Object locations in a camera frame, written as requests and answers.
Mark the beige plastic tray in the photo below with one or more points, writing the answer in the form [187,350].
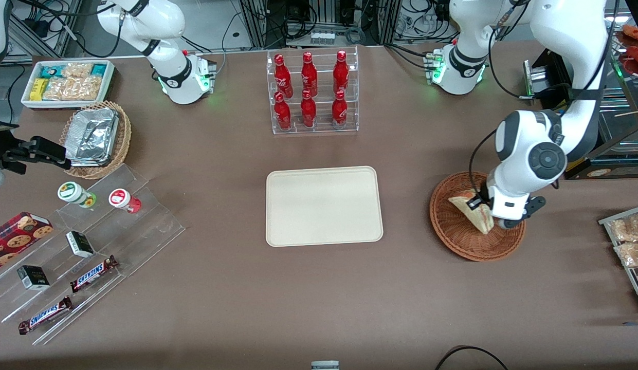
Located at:
[324,205]

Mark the small grey device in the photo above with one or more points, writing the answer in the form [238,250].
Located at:
[325,366]

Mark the white rectangular snack bin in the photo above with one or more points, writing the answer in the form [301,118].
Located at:
[25,100]

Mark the clear cracker bag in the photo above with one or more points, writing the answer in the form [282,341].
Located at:
[87,87]
[77,70]
[59,89]

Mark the red cola bottle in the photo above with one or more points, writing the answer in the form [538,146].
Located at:
[283,115]
[341,72]
[339,112]
[283,77]
[309,74]
[308,113]

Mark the yellow snack pack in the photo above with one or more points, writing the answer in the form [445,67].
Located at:
[38,90]

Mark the light tan wicker basket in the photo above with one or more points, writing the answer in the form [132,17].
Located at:
[121,149]

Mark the tray of packaged cookies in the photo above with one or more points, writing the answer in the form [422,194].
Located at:
[604,221]

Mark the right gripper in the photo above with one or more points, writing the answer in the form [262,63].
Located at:
[11,153]

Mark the red lid yogurt cup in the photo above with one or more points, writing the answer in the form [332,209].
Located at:
[121,198]

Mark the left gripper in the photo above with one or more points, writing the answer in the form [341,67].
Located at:
[478,200]

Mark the silver foil packets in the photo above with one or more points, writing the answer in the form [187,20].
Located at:
[92,136]

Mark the snickers chocolate bar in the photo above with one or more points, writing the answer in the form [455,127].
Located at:
[92,274]
[43,316]

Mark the brown round wicker basket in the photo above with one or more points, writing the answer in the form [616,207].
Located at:
[452,231]

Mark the triangular sandwich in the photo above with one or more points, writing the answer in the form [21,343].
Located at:
[478,223]

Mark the green lid yogurt cup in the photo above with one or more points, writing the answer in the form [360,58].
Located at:
[72,192]

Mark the small black box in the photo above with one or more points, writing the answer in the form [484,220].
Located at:
[33,277]
[79,244]

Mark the clear acrylic bottle rack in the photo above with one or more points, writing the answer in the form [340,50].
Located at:
[321,128]

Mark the aluminium frame rack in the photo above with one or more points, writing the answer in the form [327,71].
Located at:
[257,25]

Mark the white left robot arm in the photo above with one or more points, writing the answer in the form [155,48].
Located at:
[570,51]

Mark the clear acrylic stepped shelf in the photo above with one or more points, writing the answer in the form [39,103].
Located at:
[144,231]

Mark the white power strip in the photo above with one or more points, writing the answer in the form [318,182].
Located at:
[322,37]

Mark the black food display case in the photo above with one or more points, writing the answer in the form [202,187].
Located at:
[632,164]

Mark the red plaid cookie box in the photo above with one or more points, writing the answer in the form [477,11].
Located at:
[15,239]

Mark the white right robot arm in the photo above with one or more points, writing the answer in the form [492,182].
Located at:
[169,20]

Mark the teal snack pack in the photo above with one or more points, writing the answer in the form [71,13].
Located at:
[98,70]
[50,71]

